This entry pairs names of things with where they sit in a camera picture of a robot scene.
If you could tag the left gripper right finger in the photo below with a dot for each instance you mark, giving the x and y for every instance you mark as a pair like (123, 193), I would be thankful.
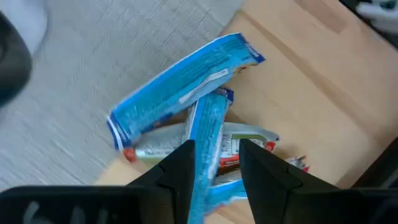
(280, 196)

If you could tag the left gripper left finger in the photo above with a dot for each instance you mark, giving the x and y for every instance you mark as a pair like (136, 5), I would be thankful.
(168, 193)

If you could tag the blue granola bar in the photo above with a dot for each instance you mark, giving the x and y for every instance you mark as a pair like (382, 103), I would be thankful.
(224, 193)
(174, 90)
(206, 124)

